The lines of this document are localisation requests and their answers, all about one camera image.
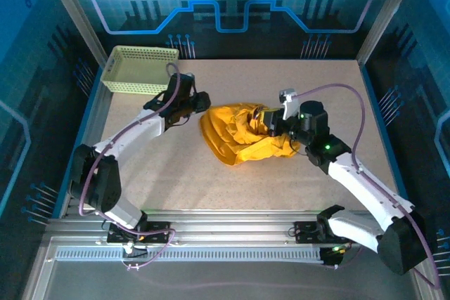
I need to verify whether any yellow t-shirt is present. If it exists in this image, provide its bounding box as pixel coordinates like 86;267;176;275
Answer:
199;102;302;167

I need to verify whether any pale green plastic basket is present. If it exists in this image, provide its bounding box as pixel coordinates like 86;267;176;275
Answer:
101;45;180;97

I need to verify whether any black controller box with LEDs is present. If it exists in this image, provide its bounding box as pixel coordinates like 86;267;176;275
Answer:
319;245;352;268

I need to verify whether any grey metal bottom panel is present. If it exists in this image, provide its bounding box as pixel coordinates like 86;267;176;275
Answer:
20;236;444;300

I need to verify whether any aluminium side rail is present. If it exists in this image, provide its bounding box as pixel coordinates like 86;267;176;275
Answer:
58;64;113;219

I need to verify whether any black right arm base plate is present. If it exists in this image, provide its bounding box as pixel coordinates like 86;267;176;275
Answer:
293;221;352;244

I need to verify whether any aluminium frame rail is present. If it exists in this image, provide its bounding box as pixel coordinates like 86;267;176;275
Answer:
44;210;423;248

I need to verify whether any aluminium corner post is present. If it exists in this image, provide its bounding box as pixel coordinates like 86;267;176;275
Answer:
356;0;425;65
38;0;108;65

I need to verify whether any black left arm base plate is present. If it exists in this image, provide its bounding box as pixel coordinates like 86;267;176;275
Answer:
106;221;172;244

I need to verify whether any slotted grey cable duct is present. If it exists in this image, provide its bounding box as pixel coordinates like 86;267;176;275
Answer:
54;246;326;262

